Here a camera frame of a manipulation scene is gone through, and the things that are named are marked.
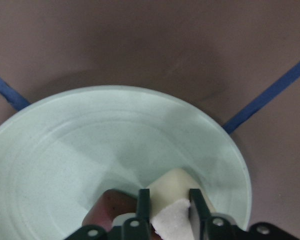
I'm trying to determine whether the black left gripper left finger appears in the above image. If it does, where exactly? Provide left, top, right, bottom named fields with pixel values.
left=122, top=189, right=150, bottom=240

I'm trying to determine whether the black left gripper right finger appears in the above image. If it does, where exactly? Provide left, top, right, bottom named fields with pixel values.
left=189, top=188, right=238, bottom=240

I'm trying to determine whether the white steamed bun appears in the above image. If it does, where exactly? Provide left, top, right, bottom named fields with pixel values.
left=147, top=168, right=215, bottom=240

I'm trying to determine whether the brown chocolate bun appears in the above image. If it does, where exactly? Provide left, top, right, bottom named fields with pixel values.
left=81, top=189, right=137, bottom=232

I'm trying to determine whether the pale green plate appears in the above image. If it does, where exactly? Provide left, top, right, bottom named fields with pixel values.
left=0, top=86, right=252, bottom=240

